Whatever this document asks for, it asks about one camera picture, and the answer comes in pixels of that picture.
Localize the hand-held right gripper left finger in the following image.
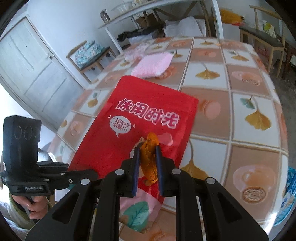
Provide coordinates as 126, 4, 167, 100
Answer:
25, 146, 141, 241

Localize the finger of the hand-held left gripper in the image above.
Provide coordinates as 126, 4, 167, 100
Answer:
48, 169, 100, 190
36, 162, 70, 173

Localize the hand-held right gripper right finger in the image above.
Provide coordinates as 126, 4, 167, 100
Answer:
154, 145, 270, 241

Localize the orange peel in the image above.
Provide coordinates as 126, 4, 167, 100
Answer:
137, 132, 160, 183

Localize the red snack bag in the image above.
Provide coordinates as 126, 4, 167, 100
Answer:
68, 75, 199, 232

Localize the person's left forearm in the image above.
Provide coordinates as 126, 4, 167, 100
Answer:
0, 192, 38, 232

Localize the person's left hand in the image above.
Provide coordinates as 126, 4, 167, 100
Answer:
10, 194, 50, 220

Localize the white door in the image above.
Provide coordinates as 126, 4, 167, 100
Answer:
0, 15, 85, 118

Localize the patterned tablecloth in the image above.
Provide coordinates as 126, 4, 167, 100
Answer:
47, 36, 290, 241

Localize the wooden chair with floral cushion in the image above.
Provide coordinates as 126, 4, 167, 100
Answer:
67, 40, 117, 84

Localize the pink cloth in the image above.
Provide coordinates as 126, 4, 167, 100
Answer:
131, 52, 173, 78

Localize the clear plastic wrapper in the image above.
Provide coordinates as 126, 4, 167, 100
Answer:
124, 43, 151, 60

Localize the blue and white carton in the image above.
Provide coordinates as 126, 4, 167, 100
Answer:
273, 185, 296, 226

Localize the black cloth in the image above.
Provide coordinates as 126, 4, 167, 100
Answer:
117, 28, 158, 42

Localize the white sack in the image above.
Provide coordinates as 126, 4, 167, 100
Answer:
163, 16, 206, 37

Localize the cardboard box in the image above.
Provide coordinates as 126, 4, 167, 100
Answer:
135, 13, 158, 28

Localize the white box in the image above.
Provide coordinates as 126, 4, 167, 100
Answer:
222, 23, 243, 43

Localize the plastic bag red print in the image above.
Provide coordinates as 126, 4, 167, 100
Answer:
256, 44, 274, 63

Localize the white table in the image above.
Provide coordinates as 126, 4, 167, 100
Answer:
98, 0, 223, 55

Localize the glass bowl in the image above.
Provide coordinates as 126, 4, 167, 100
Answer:
110, 0, 137, 12

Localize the wooden chair dark seat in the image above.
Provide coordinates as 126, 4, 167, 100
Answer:
239, 5, 294, 77

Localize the yellow bag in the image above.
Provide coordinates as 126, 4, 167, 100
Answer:
220, 8, 245, 25

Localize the dark wooden stool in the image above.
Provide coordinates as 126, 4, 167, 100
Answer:
281, 39, 296, 79

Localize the white and green bag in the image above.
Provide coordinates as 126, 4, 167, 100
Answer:
259, 20, 277, 37

